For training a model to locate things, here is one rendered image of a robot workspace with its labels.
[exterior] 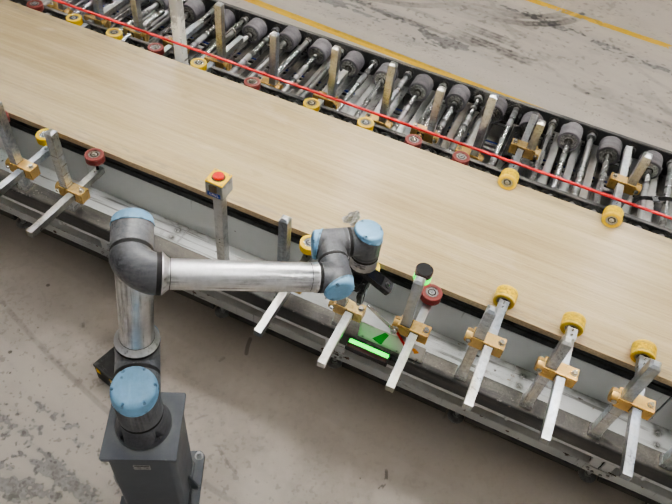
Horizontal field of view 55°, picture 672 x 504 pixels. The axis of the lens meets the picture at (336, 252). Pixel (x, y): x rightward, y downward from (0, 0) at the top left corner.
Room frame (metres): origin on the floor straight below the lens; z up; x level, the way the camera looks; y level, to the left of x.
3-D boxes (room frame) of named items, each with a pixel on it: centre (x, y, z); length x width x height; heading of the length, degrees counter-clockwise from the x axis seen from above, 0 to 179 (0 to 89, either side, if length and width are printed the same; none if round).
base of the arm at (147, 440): (0.95, 0.58, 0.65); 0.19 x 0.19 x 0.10
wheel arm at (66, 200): (1.76, 1.12, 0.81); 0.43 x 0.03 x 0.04; 162
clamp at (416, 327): (1.35, -0.31, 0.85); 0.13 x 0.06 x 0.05; 72
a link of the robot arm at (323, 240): (1.29, 0.02, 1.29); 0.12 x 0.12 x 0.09; 17
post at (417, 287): (1.35, -0.29, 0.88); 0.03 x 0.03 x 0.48; 72
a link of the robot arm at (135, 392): (0.96, 0.58, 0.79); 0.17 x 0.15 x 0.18; 17
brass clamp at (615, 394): (1.11, -1.02, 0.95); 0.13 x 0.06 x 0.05; 72
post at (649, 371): (1.12, -1.00, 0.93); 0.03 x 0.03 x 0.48; 72
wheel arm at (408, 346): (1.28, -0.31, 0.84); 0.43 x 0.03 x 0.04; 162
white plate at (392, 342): (1.34, -0.25, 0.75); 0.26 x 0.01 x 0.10; 72
